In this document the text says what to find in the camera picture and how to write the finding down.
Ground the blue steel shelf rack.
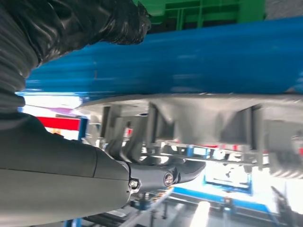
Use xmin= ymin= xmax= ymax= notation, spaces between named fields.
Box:
xmin=17 ymin=16 xmax=303 ymax=227

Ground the green folding plastic crate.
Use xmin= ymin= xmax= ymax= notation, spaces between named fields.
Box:
xmin=132 ymin=0 xmax=265 ymax=32

